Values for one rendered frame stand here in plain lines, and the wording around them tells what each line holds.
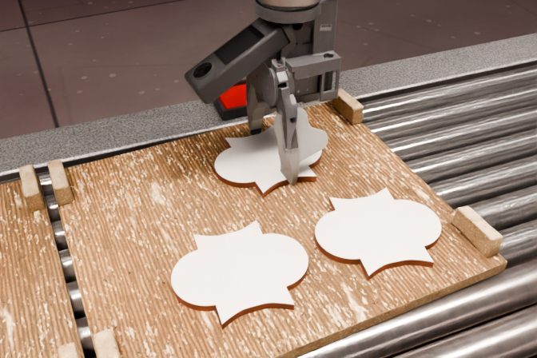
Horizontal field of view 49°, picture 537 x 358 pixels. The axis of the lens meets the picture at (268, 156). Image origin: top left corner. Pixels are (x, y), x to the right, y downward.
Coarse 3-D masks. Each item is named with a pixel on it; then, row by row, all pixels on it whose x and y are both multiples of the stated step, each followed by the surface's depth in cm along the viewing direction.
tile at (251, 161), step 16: (272, 128) 78; (240, 144) 75; (256, 144) 75; (272, 144) 75; (224, 160) 72; (240, 160) 72; (256, 160) 72; (272, 160) 72; (304, 160) 72; (224, 176) 70; (240, 176) 70; (256, 176) 70; (272, 176) 70; (304, 176) 70
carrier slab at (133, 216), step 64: (320, 128) 80; (128, 192) 69; (192, 192) 69; (256, 192) 69; (320, 192) 69; (128, 256) 61; (320, 256) 61; (448, 256) 61; (128, 320) 55; (192, 320) 55; (256, 320) 55; (320, 320) 55
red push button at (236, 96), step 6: (228, 90) 89; (234, 90) 89; (240, 90) 89; (222, 96) 87; (228, 96) 87; (234, 96) 87; (240, 96) 87; (222, 102) 86; (228, 102) 86; (234, 102) 86; (240, 102) 86; (246, 102) 86; (228, 108) 85
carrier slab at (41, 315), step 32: (0, 192) 69; (0, 224) 65; (32, 224) 65; (0, 256) 61; (32, 256) 61; (0, 288) 58; (32, 288) 58; (64, 288) 58; (0, 320) 55; (32, 320) 55; (64, 320) 55; (0, 352) 52; (32, 352) 52
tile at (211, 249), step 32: (256, 224) 63; (192, 256) 60; (224, 256) 60; (256, 256) 60; (288, 256) 60; (192, 288) 56; (224, 288) 56; (256, 288) 56; (288, 288) 57; (224, 320) 53
